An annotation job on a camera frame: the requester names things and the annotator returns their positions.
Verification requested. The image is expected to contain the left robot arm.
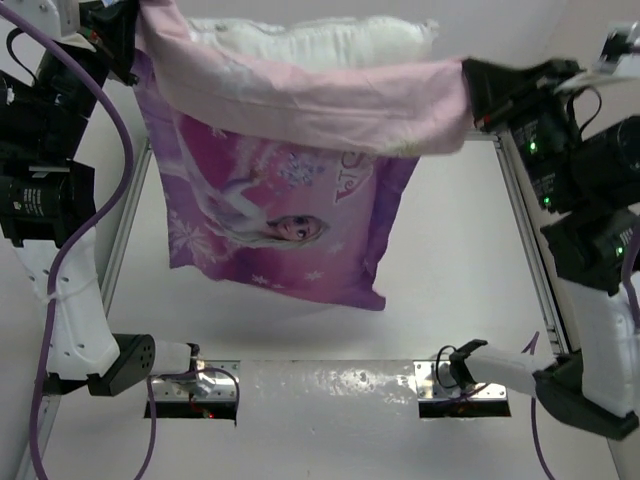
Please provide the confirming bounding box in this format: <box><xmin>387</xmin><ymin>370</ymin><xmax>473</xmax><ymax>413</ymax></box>
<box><xmin>1</xmin><ymin>1</ymin><xmax>198</xmax><ymax>397</ymax></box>

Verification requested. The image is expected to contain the pink pillowcase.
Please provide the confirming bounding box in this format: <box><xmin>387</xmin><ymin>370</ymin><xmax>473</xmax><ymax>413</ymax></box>
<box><xmin>134</xmin><ymin>1</ymin><xmax>472</xmax><ymax>311</ymax></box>

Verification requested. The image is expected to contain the aluminium table frame rail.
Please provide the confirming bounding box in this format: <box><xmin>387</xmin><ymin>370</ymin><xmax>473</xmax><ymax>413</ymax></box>
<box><xmin>14</xmin><ymin>130</ymin><xmax>591</xmax><ymax>471</ymax></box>

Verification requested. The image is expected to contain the white pillow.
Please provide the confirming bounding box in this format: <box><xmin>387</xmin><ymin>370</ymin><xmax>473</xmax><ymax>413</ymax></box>
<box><xmin>187</xmin><ymin>16</ymin><xmax>439</xmax><ymax>71</ymax></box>

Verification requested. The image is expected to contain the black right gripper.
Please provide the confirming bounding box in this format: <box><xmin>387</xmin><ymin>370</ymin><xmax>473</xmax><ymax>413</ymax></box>
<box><xmin>462</xmin><ymin>51</ymin><xmax>585</xmax><ymax>206</ymax></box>

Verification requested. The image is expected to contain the white front cover board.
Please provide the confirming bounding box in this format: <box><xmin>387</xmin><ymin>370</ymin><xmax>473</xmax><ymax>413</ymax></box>
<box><xmin>44</xmin><ymin>361</ymin><xmax>617</xmax><ymax>479</ymax></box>

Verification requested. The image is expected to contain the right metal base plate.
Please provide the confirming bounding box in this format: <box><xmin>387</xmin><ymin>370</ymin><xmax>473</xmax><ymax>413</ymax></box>
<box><xmin>413</xmin><ymin>359</ymin><xmax>508</xmax><ymax>403</ymax></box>

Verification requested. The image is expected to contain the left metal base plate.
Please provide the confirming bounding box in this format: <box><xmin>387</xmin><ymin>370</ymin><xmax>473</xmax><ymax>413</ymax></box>
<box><xmin>152</xmin><ymin>359</ymin><xmax>240</xmax><ymax>402</ymax></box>

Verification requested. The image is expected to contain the metal base plate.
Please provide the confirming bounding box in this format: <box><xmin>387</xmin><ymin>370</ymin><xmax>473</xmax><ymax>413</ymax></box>
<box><xmin>152</xmin><ymin>359</ymin><xmax>240</xmax><ymax>402</ymax></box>
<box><xmin>413</xmin><ymin>359</ymin><xmax>508</xmax><ymax>403</ymax></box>

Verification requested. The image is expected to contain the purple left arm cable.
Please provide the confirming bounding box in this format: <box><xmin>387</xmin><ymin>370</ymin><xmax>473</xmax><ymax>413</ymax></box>
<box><xmin>0</xmin><ymin>4</ymin><xmax>241</xmax><ymax>480</ymax></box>

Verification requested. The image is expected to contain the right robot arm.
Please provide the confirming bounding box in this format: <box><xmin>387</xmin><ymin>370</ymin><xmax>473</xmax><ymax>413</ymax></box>
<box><xmin>434</xmin><ymin>59</ymin><xmax>639</xmax><ymax>440</ymax></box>

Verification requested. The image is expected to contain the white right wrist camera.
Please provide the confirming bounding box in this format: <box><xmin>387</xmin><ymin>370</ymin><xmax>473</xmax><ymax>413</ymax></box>
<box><xmin>554</xmin><ymin>21</ymin><xmax>640</xmax><ymax>96</ymax></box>

